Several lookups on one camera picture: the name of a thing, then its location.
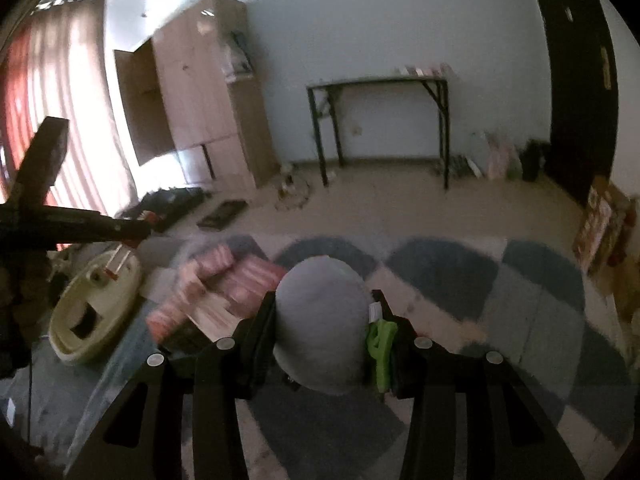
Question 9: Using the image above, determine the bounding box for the black open case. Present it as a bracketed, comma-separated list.
[117, 188, 206, 233]

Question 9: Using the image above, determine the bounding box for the black foam tray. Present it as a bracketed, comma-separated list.
[196, 200, 248, 231]

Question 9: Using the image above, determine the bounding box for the red white lantern box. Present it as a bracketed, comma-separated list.
[145, 244, 286, 353]

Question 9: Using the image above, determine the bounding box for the wooden wardrobe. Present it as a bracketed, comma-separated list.
[114, 0, 278, 191]

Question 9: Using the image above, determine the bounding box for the cable coil on floor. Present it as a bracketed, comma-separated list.
[273, 161, 314, 213]

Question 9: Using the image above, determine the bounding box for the cream plastic basin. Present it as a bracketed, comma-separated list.
[48, 249, 142, 365]

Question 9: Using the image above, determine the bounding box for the red striped curtain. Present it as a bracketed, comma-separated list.
[1, 0, 137, 216]

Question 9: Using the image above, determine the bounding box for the black folding table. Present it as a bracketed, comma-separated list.
[306, 74, 451, 188]

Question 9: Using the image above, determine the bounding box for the colourful box by door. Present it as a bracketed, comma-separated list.
[573, 176, 639, 275]

